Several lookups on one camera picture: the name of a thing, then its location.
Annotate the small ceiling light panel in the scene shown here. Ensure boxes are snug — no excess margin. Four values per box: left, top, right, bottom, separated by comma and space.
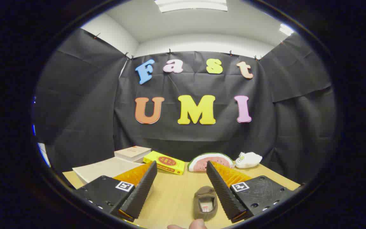
279, 23, 295, 36

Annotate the brown fuzzy shoe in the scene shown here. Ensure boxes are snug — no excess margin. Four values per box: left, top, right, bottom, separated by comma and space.
193, 186, 218, 221

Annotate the watermelon slice plush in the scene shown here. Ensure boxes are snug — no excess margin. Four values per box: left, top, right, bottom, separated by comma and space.
188, 153, 235, 172

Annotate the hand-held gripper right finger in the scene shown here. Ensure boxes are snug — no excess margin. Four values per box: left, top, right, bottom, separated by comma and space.
206, 161, 301, 223

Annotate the cream storage box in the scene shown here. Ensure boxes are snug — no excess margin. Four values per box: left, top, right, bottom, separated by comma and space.
72, 157, 153, 185

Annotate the black backdrop cloth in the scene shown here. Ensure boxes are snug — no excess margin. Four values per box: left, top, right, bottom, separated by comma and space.
34, 28, 337, 183

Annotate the yellow book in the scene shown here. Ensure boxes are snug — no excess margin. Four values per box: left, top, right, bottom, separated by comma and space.
143, 151, 186, 175

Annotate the large ceiling light panel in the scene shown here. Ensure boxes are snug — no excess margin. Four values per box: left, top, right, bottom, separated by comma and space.
154, 0, 228, 13

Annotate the white plush toy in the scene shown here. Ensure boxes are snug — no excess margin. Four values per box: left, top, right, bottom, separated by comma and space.
235, 152, 263, 169

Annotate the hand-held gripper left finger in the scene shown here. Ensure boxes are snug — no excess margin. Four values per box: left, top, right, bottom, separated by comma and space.
72, 161, 158, 222

